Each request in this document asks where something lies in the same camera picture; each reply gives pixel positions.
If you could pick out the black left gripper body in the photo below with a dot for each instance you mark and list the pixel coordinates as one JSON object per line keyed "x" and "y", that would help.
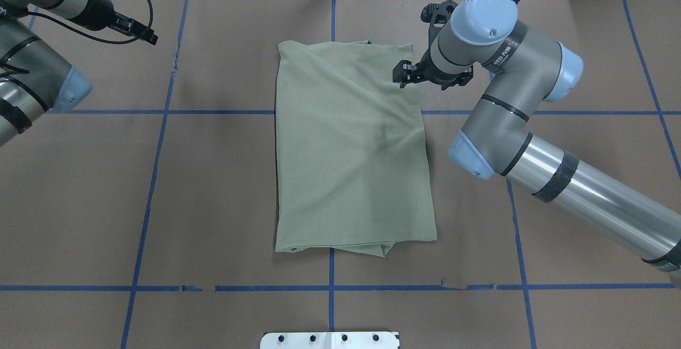
{"x": 99, "y": 18}

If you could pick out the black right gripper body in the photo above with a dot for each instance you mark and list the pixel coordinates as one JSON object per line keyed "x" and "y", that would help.
{"x": 424, "y": 71}

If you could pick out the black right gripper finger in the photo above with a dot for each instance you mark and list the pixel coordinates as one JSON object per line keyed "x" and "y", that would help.
{"x": 405, "y": 73}

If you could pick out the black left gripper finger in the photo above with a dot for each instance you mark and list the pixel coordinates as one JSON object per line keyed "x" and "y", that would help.
{"x": 141, "y": 31}

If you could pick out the olive green long-sleeve shirt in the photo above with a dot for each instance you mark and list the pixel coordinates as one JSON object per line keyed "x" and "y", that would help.
{"x": 352, "y": 166}

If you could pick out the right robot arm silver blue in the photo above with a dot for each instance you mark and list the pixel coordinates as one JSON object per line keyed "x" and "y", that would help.
{"x": 529, "y": 68}

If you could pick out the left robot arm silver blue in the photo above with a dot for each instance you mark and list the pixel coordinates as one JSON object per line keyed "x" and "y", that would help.
{"x": 35, "y": 77}

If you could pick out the white mounting plate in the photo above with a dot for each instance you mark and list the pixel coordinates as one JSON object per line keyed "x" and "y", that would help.
{"x": 328, "y": 339}

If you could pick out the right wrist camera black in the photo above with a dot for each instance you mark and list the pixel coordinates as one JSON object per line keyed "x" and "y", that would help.
{"x": 437, "y": 14}

